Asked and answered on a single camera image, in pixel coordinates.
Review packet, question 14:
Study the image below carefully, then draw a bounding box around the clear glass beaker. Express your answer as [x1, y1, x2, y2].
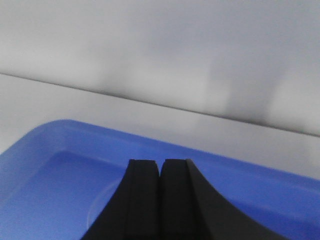
[86, 178, 121, 230]

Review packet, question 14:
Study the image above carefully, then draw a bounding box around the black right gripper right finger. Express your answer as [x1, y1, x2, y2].
[160, 159, 279, 240]

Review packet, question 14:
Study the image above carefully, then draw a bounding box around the blue plastic tray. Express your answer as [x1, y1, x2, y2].
[0, 120, 320, 240]

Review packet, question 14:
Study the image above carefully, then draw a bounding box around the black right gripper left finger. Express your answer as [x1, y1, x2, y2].
[82, 159, 160, 240]

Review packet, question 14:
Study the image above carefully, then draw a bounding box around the white cabinet shelf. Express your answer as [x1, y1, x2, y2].
[0, 74, 320, 179]

